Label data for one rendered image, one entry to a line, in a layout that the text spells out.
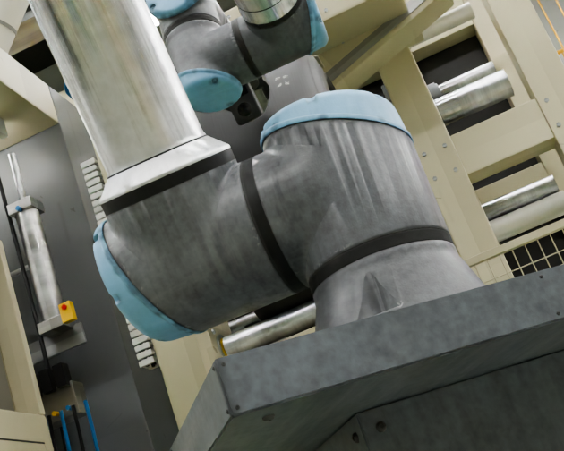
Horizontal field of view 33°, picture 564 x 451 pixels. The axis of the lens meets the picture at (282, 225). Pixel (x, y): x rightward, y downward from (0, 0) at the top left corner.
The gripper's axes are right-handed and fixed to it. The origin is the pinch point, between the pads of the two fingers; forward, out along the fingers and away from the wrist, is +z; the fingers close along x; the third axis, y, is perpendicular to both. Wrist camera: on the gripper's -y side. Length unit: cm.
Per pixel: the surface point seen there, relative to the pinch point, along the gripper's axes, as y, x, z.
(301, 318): -32.3, 8.3, 18.1
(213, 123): 4.2, 9.1, 2.4
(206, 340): -30.7, 25.7, 14.1
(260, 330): -31.5, 16.2, 17.9
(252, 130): -1.3, 2.5, 1.7
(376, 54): 41, -23, 58
